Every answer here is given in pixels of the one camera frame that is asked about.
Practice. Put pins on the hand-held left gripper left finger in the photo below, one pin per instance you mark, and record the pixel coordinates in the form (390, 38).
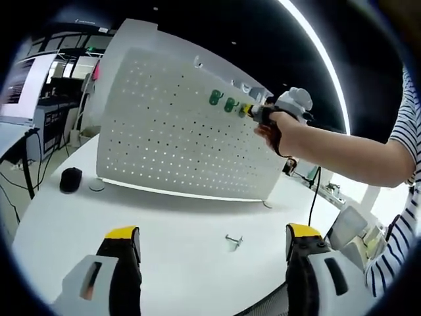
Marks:
(105, 283)

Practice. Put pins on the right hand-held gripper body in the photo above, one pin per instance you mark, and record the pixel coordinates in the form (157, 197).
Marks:
(294, 100)

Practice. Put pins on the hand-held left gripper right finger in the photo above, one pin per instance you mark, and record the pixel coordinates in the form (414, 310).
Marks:
(312, 286)

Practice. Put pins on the grey metal hook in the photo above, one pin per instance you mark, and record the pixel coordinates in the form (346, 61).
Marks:
(236, 242)

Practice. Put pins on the white perforated mounting plate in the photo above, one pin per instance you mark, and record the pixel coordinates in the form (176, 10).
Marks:
(164, 148)

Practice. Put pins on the person's right hand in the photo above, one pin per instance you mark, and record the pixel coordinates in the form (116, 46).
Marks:
(289, 131)

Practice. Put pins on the black mesh chair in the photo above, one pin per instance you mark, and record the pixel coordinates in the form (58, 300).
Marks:
(273, 303)

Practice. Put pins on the ceiling light strip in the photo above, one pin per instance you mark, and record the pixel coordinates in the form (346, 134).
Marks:
(329, 56)

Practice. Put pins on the grey office chair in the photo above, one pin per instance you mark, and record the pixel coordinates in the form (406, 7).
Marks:
(348, 220)

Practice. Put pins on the black computer mouse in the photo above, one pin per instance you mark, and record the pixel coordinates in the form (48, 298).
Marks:
(70, 180)

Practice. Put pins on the pink object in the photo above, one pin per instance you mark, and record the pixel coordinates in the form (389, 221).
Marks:
(96, 71)

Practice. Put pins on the side desk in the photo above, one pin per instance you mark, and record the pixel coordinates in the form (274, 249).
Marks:
(13, 126)

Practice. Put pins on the large display screen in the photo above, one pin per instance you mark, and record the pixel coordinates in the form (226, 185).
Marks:
(29, 89)

